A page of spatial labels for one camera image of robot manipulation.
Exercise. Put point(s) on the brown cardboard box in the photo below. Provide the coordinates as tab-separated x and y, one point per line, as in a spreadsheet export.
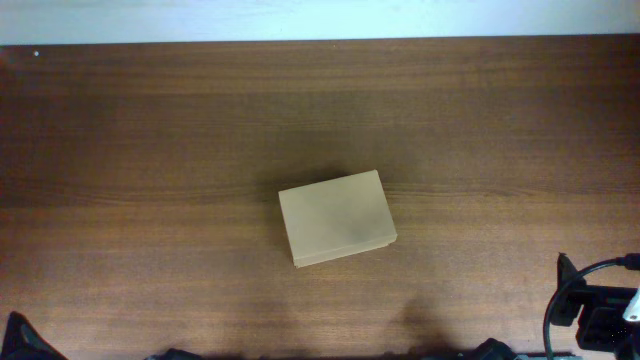
337	218

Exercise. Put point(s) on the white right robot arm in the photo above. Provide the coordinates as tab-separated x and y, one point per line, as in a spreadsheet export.
607	317

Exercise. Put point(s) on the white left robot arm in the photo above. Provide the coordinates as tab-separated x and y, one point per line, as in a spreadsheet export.
22	342

